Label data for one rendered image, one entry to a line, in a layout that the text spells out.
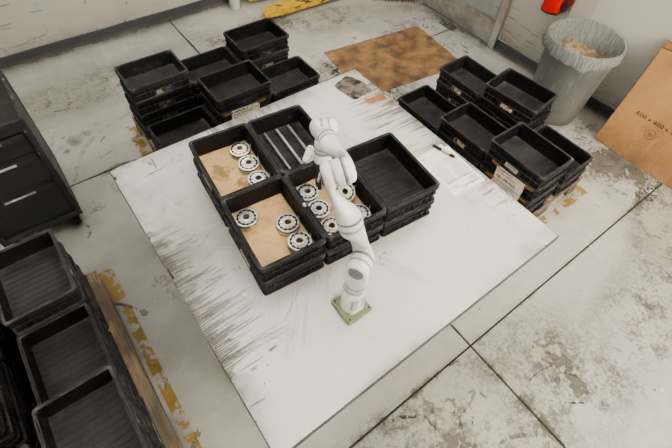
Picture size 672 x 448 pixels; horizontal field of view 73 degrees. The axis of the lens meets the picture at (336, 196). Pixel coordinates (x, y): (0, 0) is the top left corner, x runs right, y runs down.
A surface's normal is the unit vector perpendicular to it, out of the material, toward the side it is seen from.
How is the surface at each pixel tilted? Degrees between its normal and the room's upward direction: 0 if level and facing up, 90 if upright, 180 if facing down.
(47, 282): 0
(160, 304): 0
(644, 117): 76
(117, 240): 0
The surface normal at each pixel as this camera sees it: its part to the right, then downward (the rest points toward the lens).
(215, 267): 0.05, -0.63
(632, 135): -0.74, 0.25
